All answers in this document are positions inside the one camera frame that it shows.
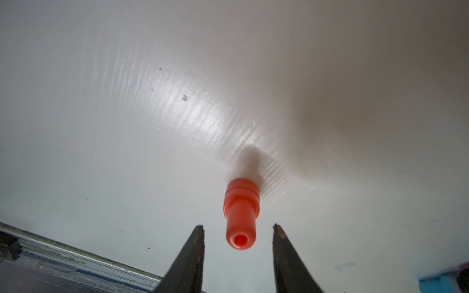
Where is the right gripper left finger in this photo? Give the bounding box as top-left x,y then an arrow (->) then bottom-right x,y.
153,225 -> 205,293

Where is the blue stamp front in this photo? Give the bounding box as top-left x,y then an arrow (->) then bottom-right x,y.
418,263 -> 469,293

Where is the aluminium rail front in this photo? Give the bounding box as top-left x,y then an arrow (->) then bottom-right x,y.
1,223 -> 162,293

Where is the red stamp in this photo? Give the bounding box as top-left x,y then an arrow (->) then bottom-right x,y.
223,178 -> 260,250

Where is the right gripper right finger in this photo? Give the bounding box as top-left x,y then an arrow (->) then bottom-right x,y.
272,224 -> 324,293

